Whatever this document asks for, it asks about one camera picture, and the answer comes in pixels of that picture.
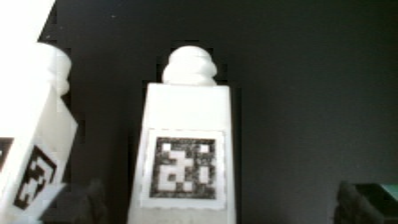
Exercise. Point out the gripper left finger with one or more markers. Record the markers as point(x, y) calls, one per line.
point(69, 204)

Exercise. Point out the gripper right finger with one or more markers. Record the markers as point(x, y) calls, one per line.
point(366, 203)

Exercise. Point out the white leg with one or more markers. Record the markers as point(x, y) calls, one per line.
point(37, 126)
point(183, 184)

